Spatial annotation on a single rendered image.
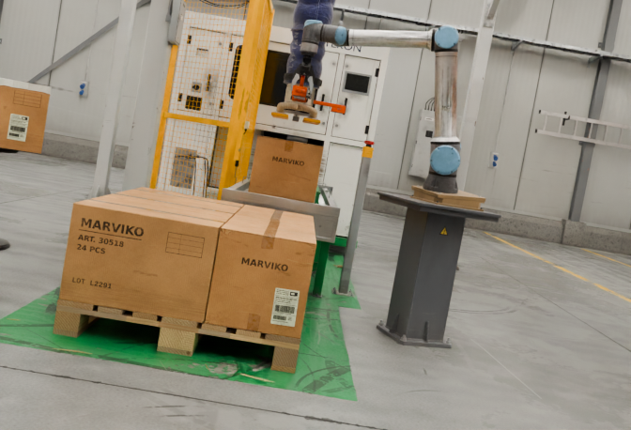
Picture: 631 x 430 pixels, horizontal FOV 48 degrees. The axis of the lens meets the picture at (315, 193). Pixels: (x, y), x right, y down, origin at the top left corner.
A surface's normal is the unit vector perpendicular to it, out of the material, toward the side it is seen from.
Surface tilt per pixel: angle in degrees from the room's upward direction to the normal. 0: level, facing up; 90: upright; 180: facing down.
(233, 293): 90
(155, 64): 90
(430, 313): 90
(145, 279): 90
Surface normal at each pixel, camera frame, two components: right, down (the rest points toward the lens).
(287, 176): 0.03, 0.07
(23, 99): 0.36, 0.11
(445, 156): -0.18, 0.19
